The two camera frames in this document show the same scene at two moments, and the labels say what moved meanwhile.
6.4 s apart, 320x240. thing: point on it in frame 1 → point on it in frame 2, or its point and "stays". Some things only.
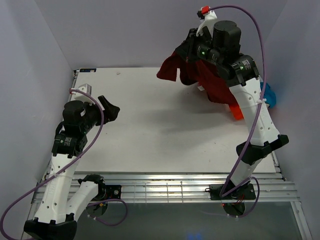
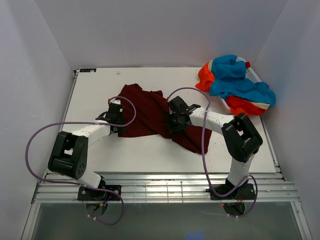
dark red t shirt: (193, 71) → (151, 120)
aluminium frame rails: (155, 187) stays
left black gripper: (111, 111) → (120, 129)
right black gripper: (186, 48) → (171, 126)
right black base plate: (246, 192) stays
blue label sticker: (87, 70) stays
